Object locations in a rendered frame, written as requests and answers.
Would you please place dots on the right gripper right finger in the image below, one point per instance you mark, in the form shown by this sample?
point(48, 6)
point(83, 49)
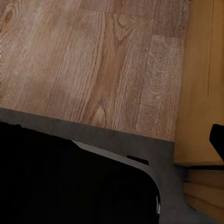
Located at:
point(217, 139)

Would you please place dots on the door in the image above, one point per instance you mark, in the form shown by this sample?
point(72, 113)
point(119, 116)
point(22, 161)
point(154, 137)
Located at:
point(201, 105)

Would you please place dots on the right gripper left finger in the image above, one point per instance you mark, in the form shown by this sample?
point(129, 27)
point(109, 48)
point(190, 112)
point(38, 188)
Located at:
point(11, 140)

